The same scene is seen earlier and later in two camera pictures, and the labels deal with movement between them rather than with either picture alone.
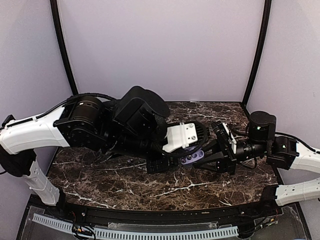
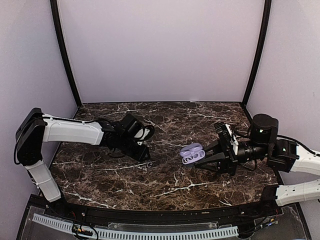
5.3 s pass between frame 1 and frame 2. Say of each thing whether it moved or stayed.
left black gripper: moved
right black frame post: stayed
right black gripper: stayed
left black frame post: stayed
